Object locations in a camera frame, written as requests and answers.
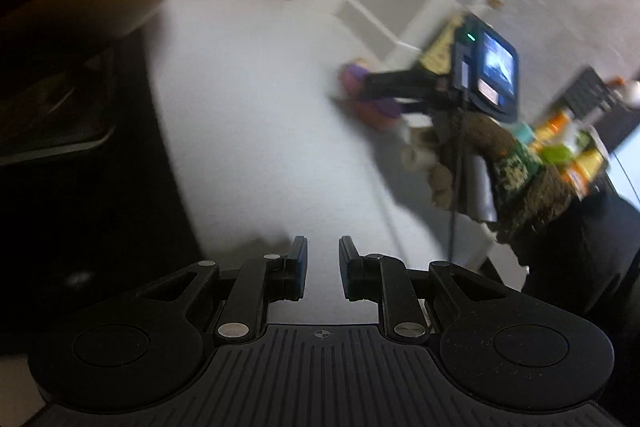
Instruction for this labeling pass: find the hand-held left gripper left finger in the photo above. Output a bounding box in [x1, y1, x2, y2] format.
[132, 235, 309, 348]

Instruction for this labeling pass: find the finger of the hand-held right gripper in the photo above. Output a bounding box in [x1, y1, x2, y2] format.
[361, 69, 451, 101]
[397, 99, 442, 116]

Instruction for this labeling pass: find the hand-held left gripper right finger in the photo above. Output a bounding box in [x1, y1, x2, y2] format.
[338, 235, 506, 348]

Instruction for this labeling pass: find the purple plastic packet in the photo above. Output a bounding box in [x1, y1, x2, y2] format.
[337, 62, 403, 132]

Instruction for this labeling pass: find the person's right forearm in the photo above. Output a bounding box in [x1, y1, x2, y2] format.
[492, 157, 640, 408]

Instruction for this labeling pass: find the person's right hand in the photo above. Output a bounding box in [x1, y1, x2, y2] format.
[402, 113, 543, 228]

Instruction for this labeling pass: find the orange detergent bottle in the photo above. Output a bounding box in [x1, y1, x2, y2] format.
[530, 109, 576, 158]

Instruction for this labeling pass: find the green and white bag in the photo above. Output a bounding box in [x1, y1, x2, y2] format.
[540, 132, 608, 168]

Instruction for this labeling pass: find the yellow bottle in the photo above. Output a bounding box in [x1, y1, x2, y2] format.
[560, 147, 608, 200]

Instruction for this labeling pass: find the black gas stove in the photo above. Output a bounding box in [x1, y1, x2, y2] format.
[0, 32, 201, 348]

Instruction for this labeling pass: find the black cable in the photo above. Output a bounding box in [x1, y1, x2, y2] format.
[446, 107, 463, 260]

